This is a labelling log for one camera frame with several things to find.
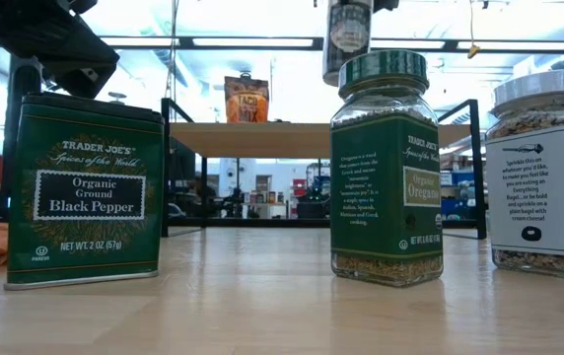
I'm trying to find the yellow lid brown spice jar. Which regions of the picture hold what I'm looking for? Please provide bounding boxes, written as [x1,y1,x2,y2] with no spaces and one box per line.
[321,0,375,88]

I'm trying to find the green black pepper tin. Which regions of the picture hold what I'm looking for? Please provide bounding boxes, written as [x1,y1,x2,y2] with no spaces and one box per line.
[4,92,166,291]

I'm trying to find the orange taco mix packet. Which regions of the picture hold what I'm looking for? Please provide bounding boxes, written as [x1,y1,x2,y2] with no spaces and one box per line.
[223,73,270,124]

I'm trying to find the green lid oregano jar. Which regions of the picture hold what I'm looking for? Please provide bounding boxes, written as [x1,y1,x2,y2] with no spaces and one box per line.
[329,48,445,289]

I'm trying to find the white lid bagel seasoning jar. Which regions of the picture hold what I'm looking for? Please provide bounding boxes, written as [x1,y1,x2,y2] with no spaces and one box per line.
[484,69,564,281]

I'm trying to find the hanging cord with yellow tag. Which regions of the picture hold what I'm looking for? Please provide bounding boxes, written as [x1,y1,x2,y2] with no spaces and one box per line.
[465,0,483,60]

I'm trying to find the black metal table frame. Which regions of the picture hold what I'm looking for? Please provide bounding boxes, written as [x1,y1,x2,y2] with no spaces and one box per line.
[0,35,564,229]

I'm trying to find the wooden shelf with black frame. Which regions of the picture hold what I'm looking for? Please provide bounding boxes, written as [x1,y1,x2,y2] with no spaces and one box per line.
[161,98,488,241]

